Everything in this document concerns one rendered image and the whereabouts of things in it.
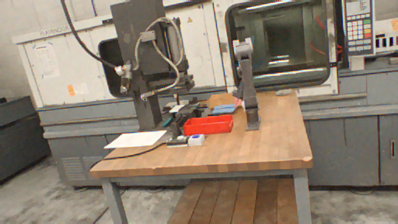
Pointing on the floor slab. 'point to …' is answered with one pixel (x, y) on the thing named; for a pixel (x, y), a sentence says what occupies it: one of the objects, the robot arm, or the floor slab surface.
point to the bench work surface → (243, 166)
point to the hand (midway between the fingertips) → (235, 106)
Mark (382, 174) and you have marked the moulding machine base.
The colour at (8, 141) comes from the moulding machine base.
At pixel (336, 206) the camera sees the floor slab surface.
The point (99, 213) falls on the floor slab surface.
